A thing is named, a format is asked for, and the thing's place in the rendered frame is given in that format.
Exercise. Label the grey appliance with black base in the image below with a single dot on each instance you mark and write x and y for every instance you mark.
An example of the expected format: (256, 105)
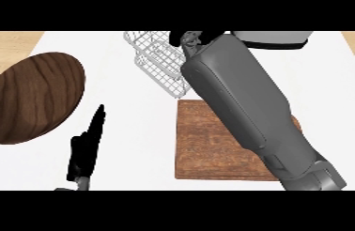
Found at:
(272, 39)

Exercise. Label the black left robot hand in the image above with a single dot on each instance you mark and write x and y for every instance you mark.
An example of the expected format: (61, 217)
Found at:
(87, 144)

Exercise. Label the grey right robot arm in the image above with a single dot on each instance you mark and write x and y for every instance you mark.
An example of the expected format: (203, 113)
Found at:
(240, 106)

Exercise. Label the brown wooden cutting board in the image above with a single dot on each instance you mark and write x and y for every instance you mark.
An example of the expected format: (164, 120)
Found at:
(212, 144)

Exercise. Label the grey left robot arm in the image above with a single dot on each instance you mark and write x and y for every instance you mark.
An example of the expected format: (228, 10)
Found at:
(79, 184)

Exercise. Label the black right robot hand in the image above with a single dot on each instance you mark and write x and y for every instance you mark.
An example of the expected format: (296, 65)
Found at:
(185, 36)

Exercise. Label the dark brown wooden round board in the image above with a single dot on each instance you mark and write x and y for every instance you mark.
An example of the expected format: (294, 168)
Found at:
(37, 97)

